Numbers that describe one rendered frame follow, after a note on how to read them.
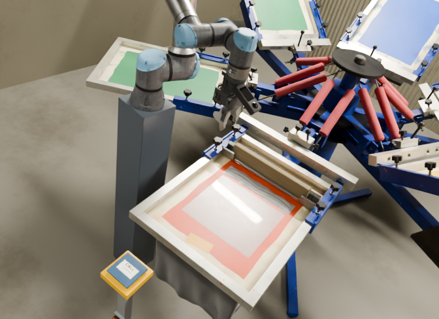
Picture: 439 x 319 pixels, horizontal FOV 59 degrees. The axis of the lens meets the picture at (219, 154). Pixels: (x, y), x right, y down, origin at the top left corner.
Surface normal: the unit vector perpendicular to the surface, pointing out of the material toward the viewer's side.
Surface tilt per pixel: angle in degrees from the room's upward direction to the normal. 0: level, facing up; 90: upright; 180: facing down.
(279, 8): 32
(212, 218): 0
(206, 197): 0
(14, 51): 90
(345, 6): 90
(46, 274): 0
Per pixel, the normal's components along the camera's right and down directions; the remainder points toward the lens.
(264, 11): 0.37, -0.28
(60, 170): 0.19, -0.74
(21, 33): 0.71, 0.56
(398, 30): -0.15, -0.40
